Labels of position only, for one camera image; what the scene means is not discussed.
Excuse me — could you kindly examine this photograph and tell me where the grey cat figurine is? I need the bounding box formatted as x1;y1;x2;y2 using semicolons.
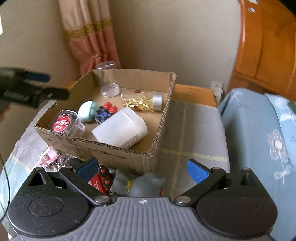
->
110;169;166;197

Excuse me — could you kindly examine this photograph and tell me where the clear bottle of yellow capsules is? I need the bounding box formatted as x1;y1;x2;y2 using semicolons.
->
120;88;164;111

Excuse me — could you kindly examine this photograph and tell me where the white wall socket plug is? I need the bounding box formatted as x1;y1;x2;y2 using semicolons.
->
211;81;224;106

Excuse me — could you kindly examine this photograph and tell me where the wooden bed headboard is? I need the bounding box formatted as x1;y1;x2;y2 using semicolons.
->
226;1;295;100

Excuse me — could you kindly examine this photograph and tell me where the pink charm keychain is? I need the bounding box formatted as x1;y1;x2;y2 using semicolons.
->
38;146;68;172

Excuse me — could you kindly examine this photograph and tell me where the pink beige curtain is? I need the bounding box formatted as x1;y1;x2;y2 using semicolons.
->
58;0;121;75

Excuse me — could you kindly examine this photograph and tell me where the clear box with red label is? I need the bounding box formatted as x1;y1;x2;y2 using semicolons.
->
48;110;85;138

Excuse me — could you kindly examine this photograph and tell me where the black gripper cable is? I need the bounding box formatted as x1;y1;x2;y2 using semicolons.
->
0;153;11;222

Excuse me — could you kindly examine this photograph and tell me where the clear plastic cylinder jar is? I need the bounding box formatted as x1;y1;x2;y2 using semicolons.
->
96;61;120;97

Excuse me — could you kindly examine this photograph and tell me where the mint green round case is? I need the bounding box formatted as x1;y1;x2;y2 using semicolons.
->
78;100;100;123

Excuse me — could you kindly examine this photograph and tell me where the blue floral pillow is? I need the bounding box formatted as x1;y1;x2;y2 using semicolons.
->
265;93;295;131

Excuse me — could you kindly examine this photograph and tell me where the open cardboard box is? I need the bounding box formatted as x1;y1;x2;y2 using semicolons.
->
35;69;177;174

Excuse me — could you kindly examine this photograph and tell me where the red toy fire truck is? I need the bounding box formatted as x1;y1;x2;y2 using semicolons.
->
88;165;114;195

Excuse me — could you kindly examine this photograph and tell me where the white medical cotton swab jar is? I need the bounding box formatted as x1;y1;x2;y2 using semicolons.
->
92;107;148;149

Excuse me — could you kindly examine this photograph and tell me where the black oval case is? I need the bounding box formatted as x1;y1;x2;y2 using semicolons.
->
65;158;84;169

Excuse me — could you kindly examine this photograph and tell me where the blue floral bed sheet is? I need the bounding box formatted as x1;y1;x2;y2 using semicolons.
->
218;88;295;240

